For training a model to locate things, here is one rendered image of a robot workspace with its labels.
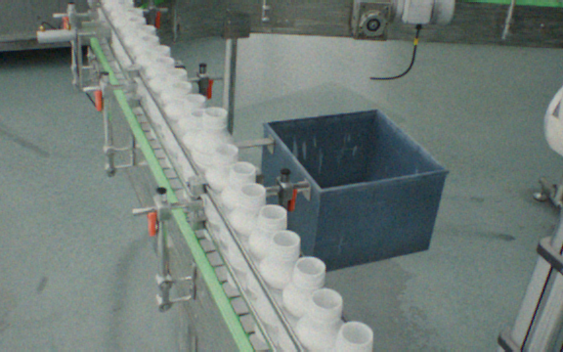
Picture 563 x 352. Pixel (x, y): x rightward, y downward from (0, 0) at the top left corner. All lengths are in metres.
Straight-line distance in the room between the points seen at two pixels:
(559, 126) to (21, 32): 3.37
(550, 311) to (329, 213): 0.47
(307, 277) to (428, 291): 1.89
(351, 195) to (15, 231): 1.78
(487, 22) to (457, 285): 1.00
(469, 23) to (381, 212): 1.32
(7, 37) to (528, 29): 2.76
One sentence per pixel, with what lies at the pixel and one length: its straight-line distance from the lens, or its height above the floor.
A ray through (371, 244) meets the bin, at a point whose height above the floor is 0.78.
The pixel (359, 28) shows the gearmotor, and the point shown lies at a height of 0.90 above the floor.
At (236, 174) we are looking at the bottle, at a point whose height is 1.16.
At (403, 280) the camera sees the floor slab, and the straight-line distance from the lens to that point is 2.72.
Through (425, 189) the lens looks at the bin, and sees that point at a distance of 1.53.
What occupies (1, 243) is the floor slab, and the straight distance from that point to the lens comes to 2.87.
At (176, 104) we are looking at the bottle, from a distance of 1.26.
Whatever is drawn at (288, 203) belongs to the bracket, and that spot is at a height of 1.04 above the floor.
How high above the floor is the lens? 1.69
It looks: 32 degrees down
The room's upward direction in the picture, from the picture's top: 6 degrees clockwise
